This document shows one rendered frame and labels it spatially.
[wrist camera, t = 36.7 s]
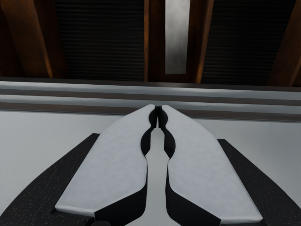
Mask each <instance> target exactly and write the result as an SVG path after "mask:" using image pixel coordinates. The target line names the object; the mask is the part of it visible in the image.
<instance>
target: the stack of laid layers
mask: <svg viewBox="0 0 301 226"><path fill-rule="evenodd" d="M149 104H153V105H155V106H158V107H159V106H163V105H168V106H170V107H172V108H174V109H175V110H177V111H179V112H181V113H183V114H184V115H186V116H188V117H200V118H223V119H246V120H269V121H292V122H301V87H275V86H249V85H224V84H199V83H162V82H136V81H111V80H86V79H61V78H24V77H0V110H18V111H41V112H64V113H97V114H120V115H128V114H130V113H132V112H135V111H137V110H139V109H141V108H143V107H145V106H147V105H149Z"/></svg>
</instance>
